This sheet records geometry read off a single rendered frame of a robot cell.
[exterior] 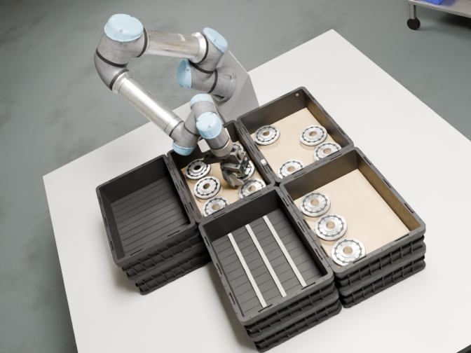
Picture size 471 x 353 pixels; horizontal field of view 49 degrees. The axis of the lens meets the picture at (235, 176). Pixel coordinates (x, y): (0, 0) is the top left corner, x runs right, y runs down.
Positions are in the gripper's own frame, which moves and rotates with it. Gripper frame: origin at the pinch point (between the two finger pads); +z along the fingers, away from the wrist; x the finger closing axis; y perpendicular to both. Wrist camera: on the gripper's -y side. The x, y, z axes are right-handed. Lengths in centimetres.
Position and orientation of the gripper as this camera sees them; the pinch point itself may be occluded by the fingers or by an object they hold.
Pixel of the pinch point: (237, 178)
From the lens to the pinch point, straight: 189.5
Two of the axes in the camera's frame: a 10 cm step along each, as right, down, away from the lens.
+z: 3.3, 5.3, 7.8
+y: 8.7, 1.4, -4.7
